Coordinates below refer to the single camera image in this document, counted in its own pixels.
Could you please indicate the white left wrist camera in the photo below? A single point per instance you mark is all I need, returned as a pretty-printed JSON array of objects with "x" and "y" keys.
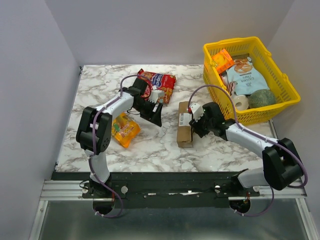
[{"x": 155, "y": 95}]

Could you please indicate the red candy bag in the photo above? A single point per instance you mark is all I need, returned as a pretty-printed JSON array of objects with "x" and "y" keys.
[{"x": 161, "y": 81}]

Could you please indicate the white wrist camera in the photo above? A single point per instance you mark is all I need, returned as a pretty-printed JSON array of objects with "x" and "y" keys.
[
  {"x": 155, "y": 95},
  {"x": 197, "y": 111}
]

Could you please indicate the white tape roll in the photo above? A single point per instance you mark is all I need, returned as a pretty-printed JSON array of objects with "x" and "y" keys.
[{"x": 241, "y": 102}]

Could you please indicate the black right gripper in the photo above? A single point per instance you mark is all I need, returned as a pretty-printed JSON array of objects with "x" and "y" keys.
[{"x": 198, "y": 127}]

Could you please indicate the orange snack box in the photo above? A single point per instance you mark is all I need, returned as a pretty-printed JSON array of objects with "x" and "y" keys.
[{"x": 222, "y": 61}]

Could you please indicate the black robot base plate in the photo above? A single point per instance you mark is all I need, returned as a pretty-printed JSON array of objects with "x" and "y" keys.
[{"x": 169, "y": 190}]

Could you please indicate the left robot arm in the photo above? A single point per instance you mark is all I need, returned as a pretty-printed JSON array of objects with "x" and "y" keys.
[{"x": 94, "y": 132}]

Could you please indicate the red white striped packet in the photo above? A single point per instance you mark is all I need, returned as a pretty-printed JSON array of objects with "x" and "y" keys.
[{"x": 231, "y": 88}]

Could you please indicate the yellow corn snack bag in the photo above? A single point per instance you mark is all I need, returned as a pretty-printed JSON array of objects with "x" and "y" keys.
[{"x": 124, "y": 129}]

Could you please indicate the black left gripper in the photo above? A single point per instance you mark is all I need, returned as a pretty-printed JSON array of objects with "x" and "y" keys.
[{"x": 154, "y": 117}]

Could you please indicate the light blue chips bag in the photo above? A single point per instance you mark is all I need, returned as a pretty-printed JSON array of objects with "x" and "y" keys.
[{"x": 247, "y": 77}]

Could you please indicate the yellow plastic basket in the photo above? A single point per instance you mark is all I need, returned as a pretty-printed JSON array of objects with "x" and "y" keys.
[{"x": 278, "y": 82}]

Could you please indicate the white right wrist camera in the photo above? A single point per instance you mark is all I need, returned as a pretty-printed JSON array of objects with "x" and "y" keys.
[{"x": 197, "y": 111}]

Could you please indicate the brown cardboard express box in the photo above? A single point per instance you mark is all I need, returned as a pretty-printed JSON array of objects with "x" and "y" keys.
[{"x": 184, "y": 136}]

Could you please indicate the green melon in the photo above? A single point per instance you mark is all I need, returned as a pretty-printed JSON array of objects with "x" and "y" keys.
[{"x": 261, "y": 98}]

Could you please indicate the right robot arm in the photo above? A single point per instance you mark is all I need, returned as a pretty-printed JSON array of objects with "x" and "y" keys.
[{"x": 280, "y": 160}]

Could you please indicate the aluminium frame rail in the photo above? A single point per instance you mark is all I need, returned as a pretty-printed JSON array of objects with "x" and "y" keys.
[{"x": 69, "y": 190}]

